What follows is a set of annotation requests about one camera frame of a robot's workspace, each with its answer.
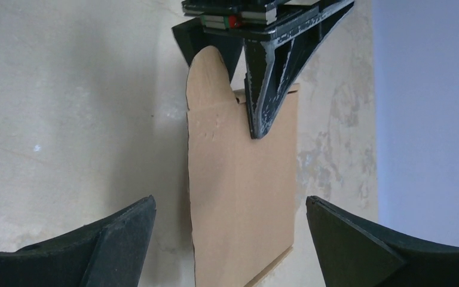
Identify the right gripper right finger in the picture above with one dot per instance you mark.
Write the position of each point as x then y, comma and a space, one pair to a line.
353, 251

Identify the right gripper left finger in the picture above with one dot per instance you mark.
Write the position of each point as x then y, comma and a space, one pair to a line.
107, 252

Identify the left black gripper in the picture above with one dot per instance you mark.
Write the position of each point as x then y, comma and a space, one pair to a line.
279, 40

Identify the brown cardboard box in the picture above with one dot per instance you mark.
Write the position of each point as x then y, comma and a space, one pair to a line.
241, 190

